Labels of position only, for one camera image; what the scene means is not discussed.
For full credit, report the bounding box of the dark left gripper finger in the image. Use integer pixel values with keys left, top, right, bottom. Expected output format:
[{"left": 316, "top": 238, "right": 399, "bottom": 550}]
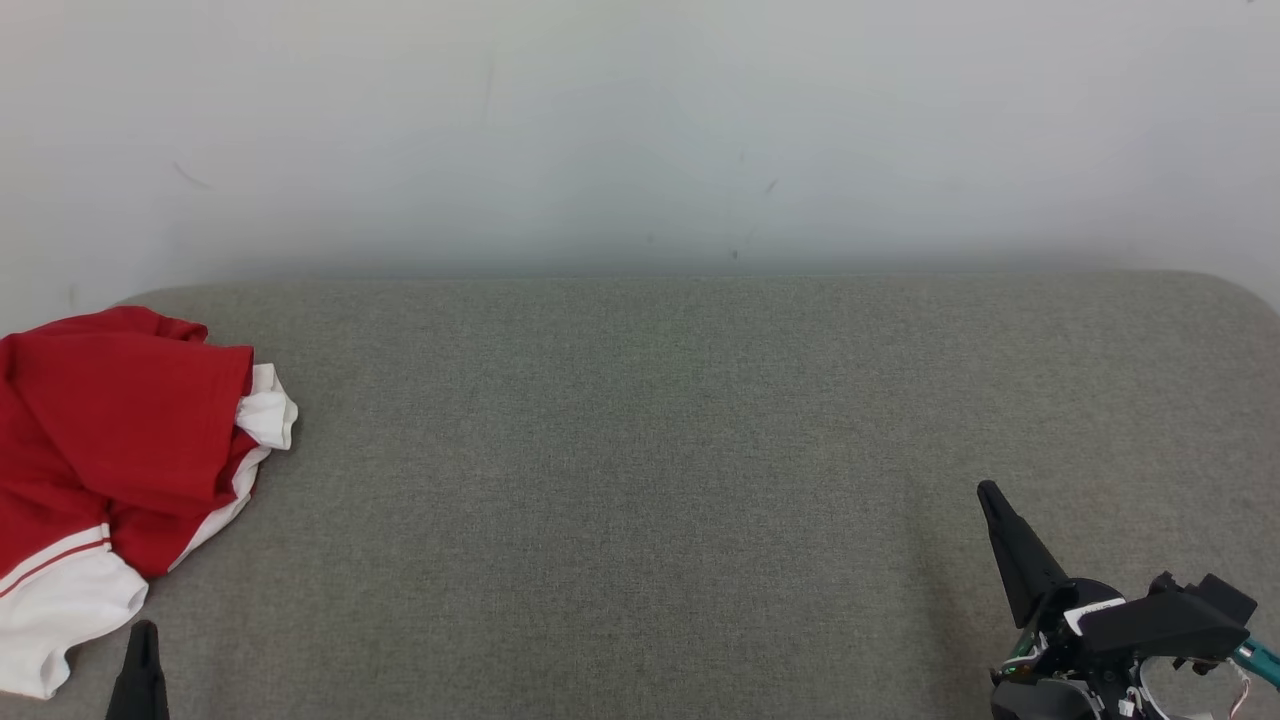
[{"left": 104, "top": 620, "right": 170, "bottom": 720}]

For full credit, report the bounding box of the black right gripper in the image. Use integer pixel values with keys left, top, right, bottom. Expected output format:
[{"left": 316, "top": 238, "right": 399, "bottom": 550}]
[{"left": 977, "top": 480, "right": 1251, "bottom": 703}]

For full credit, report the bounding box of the red jersey with white sleeves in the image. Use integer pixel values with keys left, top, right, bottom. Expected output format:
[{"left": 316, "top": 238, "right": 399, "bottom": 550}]
[{"left": 0, "top": 305, "right": 299, "bottom": 701}]

